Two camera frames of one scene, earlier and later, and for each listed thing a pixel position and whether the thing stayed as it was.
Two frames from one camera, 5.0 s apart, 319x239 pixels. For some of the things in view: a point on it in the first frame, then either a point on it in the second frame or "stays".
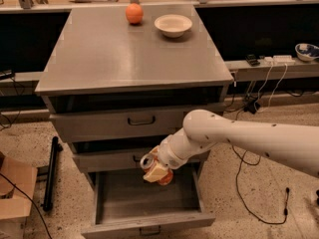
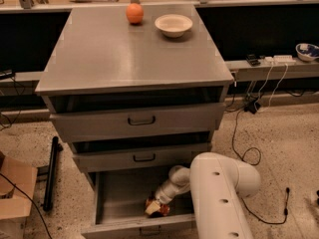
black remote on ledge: (252, 61) stays
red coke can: (148, 161) to (164, 210)
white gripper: (167, 157) to (162, 195)
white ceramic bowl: (172, 25) stays
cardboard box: (15, 206) stays
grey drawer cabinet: (118, 82) stays
